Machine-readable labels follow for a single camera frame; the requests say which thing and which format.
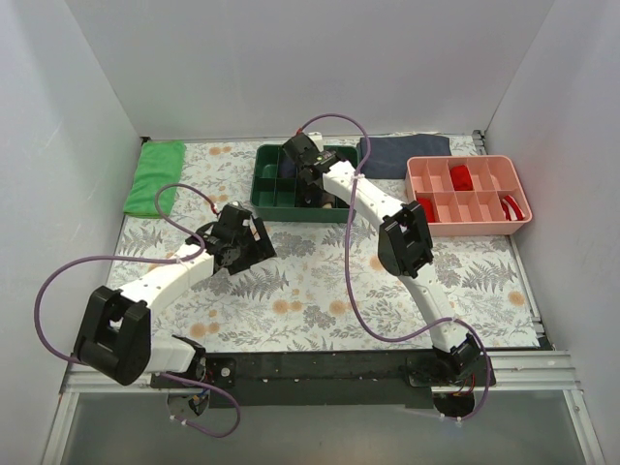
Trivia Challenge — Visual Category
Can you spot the aluminium frame rail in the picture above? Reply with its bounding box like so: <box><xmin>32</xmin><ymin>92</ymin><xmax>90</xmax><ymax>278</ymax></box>
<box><xmin>42</xmin><ymin>351</ymin><xmax>605</xmax><ymax>464</ymax></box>

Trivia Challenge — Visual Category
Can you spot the pink divided organizer tray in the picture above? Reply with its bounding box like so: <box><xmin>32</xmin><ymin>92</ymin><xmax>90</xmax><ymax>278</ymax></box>
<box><xmin>405</xmin><ymin>155</ymin><xmax>533</xmax><ymax>237</ymax></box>

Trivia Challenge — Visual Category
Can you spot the rolled red underwear top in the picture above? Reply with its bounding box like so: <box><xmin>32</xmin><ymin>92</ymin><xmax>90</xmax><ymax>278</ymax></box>
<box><xmin>449</xmin><ymin>165</ymin><xmax>474</xmax><ymax>192</ymax></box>

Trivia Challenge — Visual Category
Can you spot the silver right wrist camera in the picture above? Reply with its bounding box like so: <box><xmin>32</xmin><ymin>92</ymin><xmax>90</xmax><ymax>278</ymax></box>
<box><xmin>307</xmin><ymin>132</ymin><xmax>323</xmax><ymax>145</ymax></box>

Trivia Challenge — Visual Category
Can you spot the dark blue folded cloth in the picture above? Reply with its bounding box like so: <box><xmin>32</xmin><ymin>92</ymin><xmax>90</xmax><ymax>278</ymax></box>
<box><xmin>361</xmin><ymin>134</ymin><xmax>451</xmax><ymax>179</ymax></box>

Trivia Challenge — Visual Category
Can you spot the red white striped underwear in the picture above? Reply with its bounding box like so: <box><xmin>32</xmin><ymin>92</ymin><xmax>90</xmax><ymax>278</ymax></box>
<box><xmin>500</xmin><ymin>195</ymin><xmax>525</xmax><ymax>221</ymax></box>

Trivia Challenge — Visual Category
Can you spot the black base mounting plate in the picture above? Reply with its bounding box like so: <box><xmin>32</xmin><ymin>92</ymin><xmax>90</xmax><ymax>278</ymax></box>
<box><xmin>149</xmin><ymin>352</ymin><xmax>495</xmax><ymax>411</ymax></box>

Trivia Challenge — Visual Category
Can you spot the rolled grey brown underwear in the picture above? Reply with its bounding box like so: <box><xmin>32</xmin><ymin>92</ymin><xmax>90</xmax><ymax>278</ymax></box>
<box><xmin>318</xmin><ymin>193</ymin><xmax>336</xmax><ymax>208</ymax></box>

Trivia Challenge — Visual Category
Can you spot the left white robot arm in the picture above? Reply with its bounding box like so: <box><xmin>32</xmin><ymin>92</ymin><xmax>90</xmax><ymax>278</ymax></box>
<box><xmin>74</xmin><ymin>203</ymin><xmax>275</xmax><ymax>388</ymax></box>

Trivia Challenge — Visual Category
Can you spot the green folded towel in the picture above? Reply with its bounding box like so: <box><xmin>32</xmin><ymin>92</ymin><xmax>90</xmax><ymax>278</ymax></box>
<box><xmin>123</xmin><ymin>140</ymin><xmax>186</xmax><ymax>218</ymax></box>

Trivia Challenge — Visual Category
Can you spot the rolled red underwear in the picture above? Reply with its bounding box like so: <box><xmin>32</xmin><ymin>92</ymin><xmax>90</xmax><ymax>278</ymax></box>
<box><xmin>417</xmin><ymin>198</ymin><xmax>436</xmax><ymax>224</ymax></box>
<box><xmin>449</xmin><ymin>165</ymin><xmax>474</xmax><ymax>192</ymax></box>

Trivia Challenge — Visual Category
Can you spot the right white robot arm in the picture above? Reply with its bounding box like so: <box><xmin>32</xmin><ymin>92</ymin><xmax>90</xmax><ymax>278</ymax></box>
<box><xmin>282</xmin><ymin>132</ymin><xmax>491</xmax><ymax>386</ymax></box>

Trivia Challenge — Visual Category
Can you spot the green divided organizer tray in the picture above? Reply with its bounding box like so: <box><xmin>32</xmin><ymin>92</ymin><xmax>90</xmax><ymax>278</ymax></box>
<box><xmin>251</xmin><ymin>144</ymin><xmax>349</xmax><ymax>223</ymax></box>

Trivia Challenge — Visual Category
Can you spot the rolled red underwear left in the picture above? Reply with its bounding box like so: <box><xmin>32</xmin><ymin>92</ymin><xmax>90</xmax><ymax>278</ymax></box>
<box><xmin>417</xmin><ymin>198</ymin><xmax>436</xmax><ymax>224</ymax></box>

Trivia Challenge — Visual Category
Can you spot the rolled navy underwear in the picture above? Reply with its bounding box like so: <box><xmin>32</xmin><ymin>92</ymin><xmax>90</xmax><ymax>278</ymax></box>
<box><xmin>277</xmin><ymin>157</ymin><xmax>296</xmax><ymax>178</ymax></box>

